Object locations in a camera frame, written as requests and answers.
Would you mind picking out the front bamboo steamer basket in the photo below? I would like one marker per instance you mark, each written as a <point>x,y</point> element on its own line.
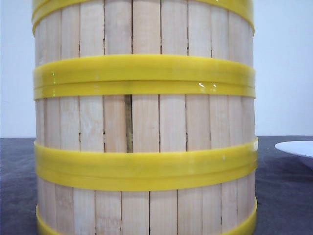
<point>228,208</point>

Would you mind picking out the white plate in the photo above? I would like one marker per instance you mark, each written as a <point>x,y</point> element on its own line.
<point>302,149</point>

